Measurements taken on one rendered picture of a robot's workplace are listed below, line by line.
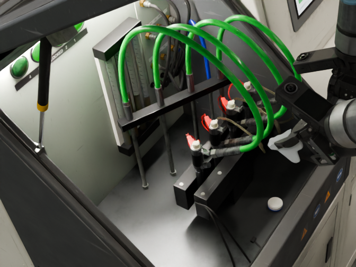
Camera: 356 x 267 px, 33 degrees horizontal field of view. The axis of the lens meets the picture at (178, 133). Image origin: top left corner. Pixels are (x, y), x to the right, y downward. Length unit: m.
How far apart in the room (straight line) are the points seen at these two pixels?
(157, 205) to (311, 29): 0.68
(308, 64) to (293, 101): 0.23
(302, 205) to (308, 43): 0.53
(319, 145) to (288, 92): 0.10
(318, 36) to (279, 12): 0.25
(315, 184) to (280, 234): 0.18
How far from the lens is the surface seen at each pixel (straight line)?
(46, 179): 1.17
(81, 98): 1.46
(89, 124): 1.52
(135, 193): 1.69
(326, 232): 1.76
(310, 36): 1.79
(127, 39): 1.30
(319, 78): 1.76
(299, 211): 1.46
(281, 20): 1.64
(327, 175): 1.54
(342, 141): 0.94
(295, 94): 1.00
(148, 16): 1.57
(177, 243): 1.56
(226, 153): 1.34
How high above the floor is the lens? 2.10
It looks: 44 degrees down
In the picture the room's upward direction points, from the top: 9 degrees counter-clockwise
